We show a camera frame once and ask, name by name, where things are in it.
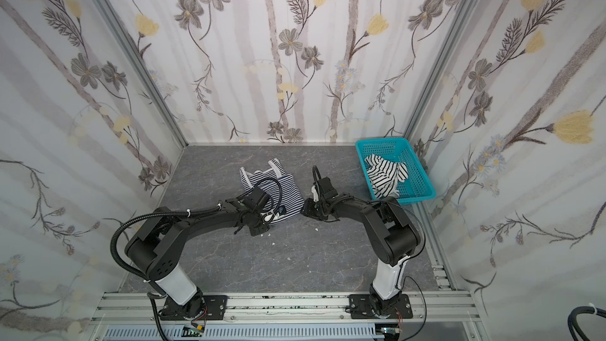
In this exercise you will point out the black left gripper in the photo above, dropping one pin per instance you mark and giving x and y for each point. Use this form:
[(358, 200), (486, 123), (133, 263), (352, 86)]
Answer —
[(258, 220)]

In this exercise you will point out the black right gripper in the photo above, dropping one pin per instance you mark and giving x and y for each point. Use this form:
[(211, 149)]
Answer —
[(312, 207)]

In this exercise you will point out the blue striped tank top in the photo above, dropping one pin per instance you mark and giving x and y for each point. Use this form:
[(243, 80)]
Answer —
[(278, 184)]

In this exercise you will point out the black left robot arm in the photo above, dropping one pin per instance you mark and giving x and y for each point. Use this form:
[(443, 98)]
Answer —
[(150, 246)]

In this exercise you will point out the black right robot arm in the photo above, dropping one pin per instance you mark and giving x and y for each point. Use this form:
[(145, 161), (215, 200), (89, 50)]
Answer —
[(394, 232)]

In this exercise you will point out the black striped tank top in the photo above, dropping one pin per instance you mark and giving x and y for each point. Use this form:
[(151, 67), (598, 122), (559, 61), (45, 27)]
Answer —
[(385, 175)]

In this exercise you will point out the teal plastic basket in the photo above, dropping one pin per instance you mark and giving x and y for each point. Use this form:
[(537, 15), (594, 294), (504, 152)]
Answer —
[(417, 187)]

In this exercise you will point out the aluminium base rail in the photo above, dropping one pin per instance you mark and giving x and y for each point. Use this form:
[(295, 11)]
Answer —
[(314, 308)]

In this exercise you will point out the white vented cable duct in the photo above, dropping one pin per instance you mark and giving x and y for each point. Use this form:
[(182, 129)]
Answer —
[(274, 332)]

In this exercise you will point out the black cable bundle corner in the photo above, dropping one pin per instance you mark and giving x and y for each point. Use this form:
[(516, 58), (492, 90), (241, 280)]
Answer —
[(586, 323)]

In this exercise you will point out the aluminium corner post right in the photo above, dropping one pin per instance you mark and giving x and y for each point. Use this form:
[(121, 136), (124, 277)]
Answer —
[(447, 49)]

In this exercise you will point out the aluminium corner post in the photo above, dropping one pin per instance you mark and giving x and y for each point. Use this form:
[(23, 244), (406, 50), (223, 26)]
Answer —
[(129, 49), (447, 49)]

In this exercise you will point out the aluminium corner post left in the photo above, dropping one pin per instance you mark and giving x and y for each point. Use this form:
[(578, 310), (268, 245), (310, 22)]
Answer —
[(129, 49)]

